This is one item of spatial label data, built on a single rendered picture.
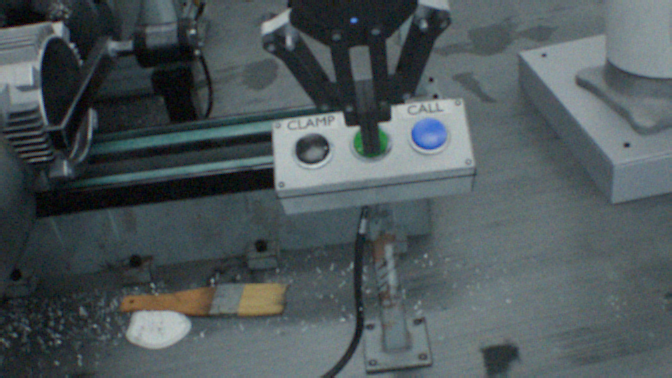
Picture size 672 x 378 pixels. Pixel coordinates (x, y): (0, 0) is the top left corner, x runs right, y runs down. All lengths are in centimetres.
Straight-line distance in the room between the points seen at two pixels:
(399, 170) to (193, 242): 41
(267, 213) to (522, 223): 32
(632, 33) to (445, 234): 35
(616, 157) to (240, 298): 49
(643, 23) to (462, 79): 40
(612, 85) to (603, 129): 7
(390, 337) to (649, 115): 46
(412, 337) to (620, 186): 35
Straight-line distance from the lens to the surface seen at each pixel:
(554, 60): 126
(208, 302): 95
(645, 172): 104
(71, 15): 118
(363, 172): 67
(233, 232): 99
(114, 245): 103
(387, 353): 84
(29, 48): 95
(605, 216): 103
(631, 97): 111
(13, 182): 79
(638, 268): 96
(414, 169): 66
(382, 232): 74
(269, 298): 93
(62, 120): 93
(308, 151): 67
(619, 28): 108
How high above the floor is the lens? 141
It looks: 34 degrees down
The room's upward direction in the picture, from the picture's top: 9 degrees counter-clockwise
